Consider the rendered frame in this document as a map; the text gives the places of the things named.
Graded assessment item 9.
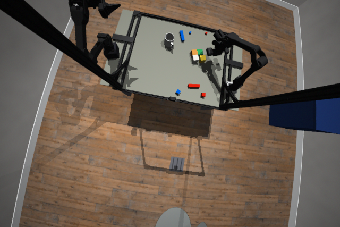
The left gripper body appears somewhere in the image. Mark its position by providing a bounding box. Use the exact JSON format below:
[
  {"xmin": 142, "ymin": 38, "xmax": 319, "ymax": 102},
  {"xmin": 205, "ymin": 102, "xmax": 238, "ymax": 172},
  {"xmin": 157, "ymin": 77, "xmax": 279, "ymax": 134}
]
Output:
[{"xmin": 87, "ymin": 0, "xmax": 108, "ymax": 19}]

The grey mug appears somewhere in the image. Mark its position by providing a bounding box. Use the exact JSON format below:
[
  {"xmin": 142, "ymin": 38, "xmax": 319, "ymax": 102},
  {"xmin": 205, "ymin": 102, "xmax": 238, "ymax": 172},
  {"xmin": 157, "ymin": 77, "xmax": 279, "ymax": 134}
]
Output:
[{"xmin": 164, "ymin": 33, "xmax": 174, "ymax": 48}]

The green cube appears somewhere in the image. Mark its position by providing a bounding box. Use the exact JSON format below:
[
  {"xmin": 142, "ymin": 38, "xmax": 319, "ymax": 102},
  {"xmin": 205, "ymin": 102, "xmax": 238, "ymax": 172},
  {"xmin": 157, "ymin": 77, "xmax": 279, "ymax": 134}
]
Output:
[{"xmin": 197, "ymin": 49, "xmax": 203, "ymax": 56}]

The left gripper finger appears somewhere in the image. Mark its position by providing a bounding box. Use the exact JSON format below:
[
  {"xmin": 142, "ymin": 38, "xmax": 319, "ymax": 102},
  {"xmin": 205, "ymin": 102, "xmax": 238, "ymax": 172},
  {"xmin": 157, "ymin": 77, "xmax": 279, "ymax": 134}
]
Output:
[{"xmin": 104, "ymin": 2, "xmax": 121, "ymax": 15}]

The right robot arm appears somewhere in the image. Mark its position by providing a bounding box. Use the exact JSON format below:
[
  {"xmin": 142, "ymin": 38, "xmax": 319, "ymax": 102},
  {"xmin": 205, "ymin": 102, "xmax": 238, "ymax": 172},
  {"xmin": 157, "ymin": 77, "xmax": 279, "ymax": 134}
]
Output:
[{"xmin": 212, "ymin": 29, "xmax": 268, "ymax": 91}]

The orange cube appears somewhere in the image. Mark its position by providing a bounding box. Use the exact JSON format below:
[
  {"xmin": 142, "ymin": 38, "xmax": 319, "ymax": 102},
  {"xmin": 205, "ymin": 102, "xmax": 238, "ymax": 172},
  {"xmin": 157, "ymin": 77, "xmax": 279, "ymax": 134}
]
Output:
[{"xmin": 190, "ymin": 49, "xmax": 198, "ymax": 57}]

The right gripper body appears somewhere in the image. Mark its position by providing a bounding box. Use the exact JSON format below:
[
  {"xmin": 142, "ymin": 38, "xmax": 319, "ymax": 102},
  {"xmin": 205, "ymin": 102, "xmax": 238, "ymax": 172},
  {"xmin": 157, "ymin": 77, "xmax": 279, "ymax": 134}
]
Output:
[{"xmin": 206, "ymin": 44, "xmax": 230, "ymax": 56}]

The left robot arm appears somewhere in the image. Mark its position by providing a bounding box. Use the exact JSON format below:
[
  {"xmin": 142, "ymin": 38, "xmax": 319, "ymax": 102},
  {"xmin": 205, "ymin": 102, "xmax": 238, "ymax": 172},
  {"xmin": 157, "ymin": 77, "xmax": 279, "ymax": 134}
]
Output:
[{"xmin": 69, "ymin": 0, "xmax": 114, "ymax": 63}]

